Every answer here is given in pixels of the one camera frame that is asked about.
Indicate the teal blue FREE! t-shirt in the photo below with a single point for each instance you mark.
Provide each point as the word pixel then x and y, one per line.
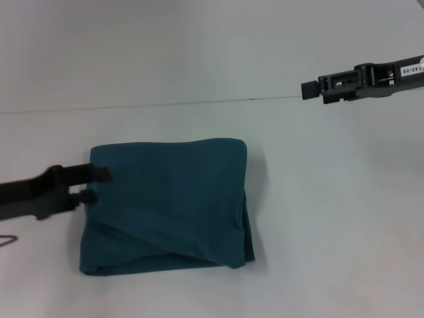
pixel 172 205

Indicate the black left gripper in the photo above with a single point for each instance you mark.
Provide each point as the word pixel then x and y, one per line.
pixel 33 195

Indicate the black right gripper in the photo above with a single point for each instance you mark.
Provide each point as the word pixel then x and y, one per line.
pixel 394 77

